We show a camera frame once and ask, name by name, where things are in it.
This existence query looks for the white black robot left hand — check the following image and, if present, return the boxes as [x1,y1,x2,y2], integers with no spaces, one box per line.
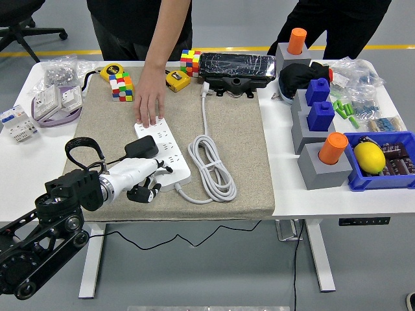
[106,157,174,204]

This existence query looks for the person's left hand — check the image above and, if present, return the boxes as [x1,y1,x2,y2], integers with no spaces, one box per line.
[132,63,167,129]

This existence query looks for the black power adapter plug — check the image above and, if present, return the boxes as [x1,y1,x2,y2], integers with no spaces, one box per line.
[124,135,160,159]

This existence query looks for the white power strip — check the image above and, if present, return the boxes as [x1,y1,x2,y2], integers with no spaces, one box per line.
[134,118,192,192]

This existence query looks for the colourful puzzle cube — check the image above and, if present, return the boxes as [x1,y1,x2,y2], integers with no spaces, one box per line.
[109,71,136,102]
[180,49,202,78]

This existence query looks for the yellow tape measure silver clip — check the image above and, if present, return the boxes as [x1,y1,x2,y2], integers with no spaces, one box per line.
[165,70,191,93]

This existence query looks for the yellow tape measure black label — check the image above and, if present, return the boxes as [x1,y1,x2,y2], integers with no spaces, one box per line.
[80,63,126,95]

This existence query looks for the person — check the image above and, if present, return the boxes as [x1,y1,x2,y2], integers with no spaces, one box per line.
[86,0,193,129]
[265,0,393,61]

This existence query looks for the purple plastic tray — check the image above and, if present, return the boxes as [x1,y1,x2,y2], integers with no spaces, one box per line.
[30,84,84,128]

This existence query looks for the black device in plastic film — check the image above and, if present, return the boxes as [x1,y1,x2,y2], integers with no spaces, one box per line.
[198,52,278,100]

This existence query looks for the clear bag of screws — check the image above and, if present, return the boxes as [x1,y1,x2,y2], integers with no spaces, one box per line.
[30,54,98,97]

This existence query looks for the white table leg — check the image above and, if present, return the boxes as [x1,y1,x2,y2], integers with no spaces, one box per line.
[304,219,337,293]
[78,222,107,299]

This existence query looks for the grey-brown fabric mat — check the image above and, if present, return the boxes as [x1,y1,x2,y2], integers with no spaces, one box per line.
[63,66,276,223]

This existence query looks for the white circuit breaker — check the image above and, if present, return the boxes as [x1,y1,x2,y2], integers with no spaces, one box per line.
[0,104,40,144]

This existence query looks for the white blue plastic object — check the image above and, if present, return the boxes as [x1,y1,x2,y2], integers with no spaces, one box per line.
[279,87,296,106]

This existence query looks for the black office chair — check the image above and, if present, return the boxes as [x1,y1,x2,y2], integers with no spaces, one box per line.
[0,0,69,64]

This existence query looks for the grey square holder block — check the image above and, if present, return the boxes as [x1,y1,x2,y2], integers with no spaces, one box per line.
[290,109,337,155]
[297,141,354,191]
[290,89,331,115]
[274,41,313,74]

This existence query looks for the black cloth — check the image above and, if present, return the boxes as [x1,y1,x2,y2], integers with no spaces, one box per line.
[278,60,334,98]

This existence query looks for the orange cylinder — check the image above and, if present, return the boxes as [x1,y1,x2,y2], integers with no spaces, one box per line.
[318,132,350,166]
[287,27,308,56]

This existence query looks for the silver box under table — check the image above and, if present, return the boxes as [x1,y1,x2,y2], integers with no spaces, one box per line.
[275,219,305,242]

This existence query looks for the blue square peg block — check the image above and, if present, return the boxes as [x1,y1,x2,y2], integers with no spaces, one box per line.
[306,100,336,132]
[305,77,331,108]

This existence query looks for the large clear parts bag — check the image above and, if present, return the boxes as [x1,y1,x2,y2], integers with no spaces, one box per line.
[329,57,388,101]

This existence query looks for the clear bag blue components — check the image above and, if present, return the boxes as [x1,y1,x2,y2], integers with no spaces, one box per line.
[350,97,381,119]

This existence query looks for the yellow lemon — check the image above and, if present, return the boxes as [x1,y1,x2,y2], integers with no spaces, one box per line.
[353,141,386,172]

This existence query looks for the black table control panel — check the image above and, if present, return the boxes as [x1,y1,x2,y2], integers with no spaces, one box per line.
[338,216,392,227]

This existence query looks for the clear bag of resistors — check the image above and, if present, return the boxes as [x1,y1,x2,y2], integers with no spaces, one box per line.
[366,115,407,133]

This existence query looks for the blue plastic bin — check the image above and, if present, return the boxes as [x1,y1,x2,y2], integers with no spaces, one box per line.
[343,130,415,192]

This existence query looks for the dark brown cylinders pack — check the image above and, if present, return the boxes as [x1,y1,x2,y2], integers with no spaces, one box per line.
[379,142,415,178]

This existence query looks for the white power strip cord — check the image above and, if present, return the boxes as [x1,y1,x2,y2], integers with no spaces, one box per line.
[174,81,237,205]

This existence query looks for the thin black adapter cord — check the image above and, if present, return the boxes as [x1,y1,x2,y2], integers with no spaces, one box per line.
[87,156,263,251]

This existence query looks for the white wall socket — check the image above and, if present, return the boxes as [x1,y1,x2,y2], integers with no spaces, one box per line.
[60,86,82,113]
[33,86,62,120]

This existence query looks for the black table power cable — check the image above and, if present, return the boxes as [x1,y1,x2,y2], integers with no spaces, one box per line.
[293,220,305,311]

